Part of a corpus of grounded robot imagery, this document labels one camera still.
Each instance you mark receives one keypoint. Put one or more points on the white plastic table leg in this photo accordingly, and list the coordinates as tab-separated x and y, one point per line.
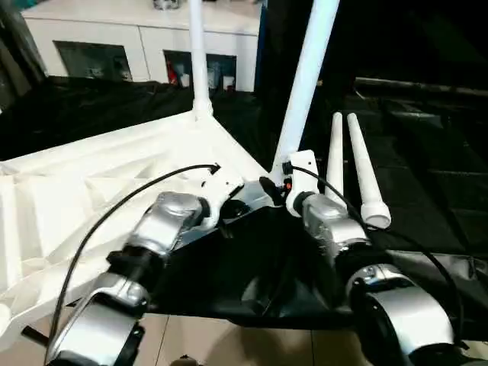
335	160
305	84
364	175
198	61

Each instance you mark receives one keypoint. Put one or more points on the black mat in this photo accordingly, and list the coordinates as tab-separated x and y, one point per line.
427	168

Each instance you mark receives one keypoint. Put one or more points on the red bottle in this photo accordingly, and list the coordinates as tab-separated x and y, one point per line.
173	72

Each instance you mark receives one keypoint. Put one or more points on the small clear glass jar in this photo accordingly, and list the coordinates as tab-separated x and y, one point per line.
166	3

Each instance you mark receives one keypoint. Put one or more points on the white cabinet with glass doors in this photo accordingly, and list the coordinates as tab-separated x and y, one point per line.
99	30

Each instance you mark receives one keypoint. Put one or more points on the grey curtain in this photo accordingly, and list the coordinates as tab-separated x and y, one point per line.
19	49

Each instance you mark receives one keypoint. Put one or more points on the dark metal rail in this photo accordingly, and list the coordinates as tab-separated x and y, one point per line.
427	85

